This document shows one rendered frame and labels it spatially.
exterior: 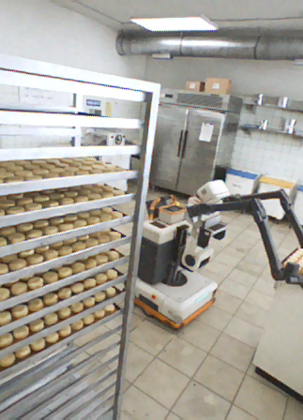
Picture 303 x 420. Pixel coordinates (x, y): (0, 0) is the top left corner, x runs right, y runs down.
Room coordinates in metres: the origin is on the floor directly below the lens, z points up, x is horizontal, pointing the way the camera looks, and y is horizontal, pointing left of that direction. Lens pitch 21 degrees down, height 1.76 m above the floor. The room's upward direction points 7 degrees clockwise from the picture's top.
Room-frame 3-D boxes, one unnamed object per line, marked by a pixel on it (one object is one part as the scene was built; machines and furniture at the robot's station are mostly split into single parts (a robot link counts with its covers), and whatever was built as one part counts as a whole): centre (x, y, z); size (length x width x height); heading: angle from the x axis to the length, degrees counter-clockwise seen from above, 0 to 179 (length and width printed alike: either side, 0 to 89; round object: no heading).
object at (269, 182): (5.44, -2.20, 0.38); 0.64 x 0.54 x 0.77; 150
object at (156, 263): (2.47, -0.19, 0.59); 0.55 x 0.34 x 0.83; 141
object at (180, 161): (6.22, -0.63, 1.03); 1.40 x 0.90 x 2.05; 59
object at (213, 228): (2.23, -0.49, 0.87); 0.28 x 0.16 x 0.22; 141
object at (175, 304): (2.41, -0.26, 0.16); 0.67 x 0.64 x 0.25; 51
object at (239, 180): (5.77, -1.64, 0.38); 0.64 x 0.54 x 0.77; 152
